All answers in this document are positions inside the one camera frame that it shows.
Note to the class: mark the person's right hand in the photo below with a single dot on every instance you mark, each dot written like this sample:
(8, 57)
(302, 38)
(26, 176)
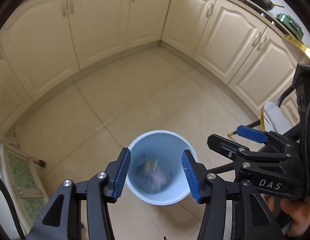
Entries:
(300, 213)

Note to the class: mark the green electric cooking pot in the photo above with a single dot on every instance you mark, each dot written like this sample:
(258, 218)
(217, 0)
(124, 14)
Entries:
(290, 24)

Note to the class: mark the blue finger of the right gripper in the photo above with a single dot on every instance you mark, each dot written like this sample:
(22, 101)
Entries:
(252, 134)

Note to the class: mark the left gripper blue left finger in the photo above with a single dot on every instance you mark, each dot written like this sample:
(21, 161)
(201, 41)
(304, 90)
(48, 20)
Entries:
(120, 172)

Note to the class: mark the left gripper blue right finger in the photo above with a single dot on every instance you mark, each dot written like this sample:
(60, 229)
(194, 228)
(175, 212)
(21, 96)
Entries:
(192, 173)

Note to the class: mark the blue plastic trash bucket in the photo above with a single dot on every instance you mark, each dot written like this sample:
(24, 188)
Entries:
(156, 174)

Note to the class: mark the round white marble table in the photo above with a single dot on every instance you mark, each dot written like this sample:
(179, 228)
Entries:
(283, 114)

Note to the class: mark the lower cream base cabinets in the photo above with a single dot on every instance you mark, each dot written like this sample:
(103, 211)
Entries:
(45, 42)

